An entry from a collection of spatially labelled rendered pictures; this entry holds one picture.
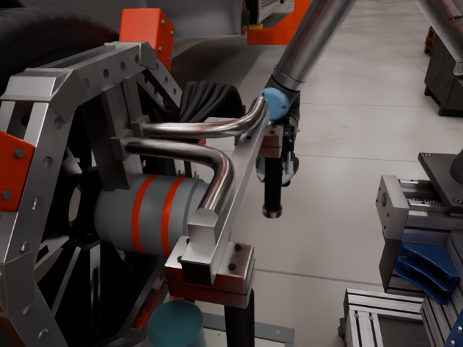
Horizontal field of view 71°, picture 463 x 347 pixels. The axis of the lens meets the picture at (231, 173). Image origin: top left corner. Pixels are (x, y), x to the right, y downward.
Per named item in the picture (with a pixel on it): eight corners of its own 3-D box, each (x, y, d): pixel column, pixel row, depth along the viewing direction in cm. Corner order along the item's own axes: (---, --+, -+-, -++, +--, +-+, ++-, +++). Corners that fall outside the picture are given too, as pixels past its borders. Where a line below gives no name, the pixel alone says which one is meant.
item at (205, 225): (126, 151, 51) (110, 83, 45) (249, 161, 46) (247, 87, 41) (47, 224, 36) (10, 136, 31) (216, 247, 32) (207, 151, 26)
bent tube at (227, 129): (173, 108, 67) (167, 54, 62) (267, 111, 63) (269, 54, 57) (133, 145, 52) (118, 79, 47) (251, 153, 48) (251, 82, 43)
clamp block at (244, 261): (183, 264, 41) (178, 230, 38) (255, 274, 39) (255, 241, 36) (167, 297, 36) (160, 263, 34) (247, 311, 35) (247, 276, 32)
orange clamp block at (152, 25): (135, 71, 64) (140, 27, 65) (171, 72, 63) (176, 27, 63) (115, 56, 58) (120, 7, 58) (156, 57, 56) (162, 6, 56)
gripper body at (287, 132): (260, 134, 72) (267, 115, 82) (260, 168, 77) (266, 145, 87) (295, 136, 71) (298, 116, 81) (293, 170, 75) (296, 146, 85)
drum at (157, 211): (138, 215, 69) (125, 157, 62) (237, 227, 64) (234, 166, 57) (101, 265, 57) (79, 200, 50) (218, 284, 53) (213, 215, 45)
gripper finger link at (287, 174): (282, 163, 64) (279, 142, 72) (280, 188, 67) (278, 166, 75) (297, 163, 64) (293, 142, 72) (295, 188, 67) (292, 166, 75)
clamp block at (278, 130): (239, 144, 69) (238, 120, 66) (282, 147, 67) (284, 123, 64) (234, 155, 65) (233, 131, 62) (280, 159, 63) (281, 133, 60)
